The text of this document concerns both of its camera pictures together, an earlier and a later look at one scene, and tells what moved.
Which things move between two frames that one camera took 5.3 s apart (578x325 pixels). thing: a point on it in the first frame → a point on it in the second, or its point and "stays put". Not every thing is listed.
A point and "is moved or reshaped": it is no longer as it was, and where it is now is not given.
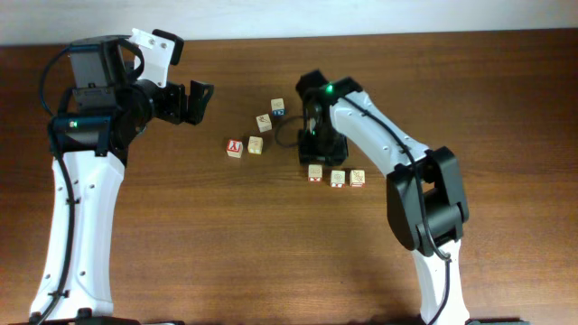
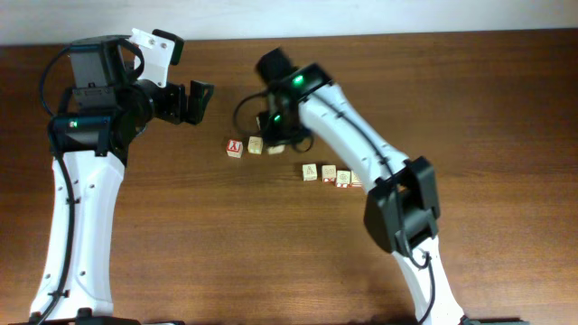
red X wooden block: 315,172 → 329,173
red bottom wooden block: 338,179 is moved or reshaped
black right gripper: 332,159 → 269,138
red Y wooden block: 234,148 stays put
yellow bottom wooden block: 255,144 stays put
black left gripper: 178,112 stays put
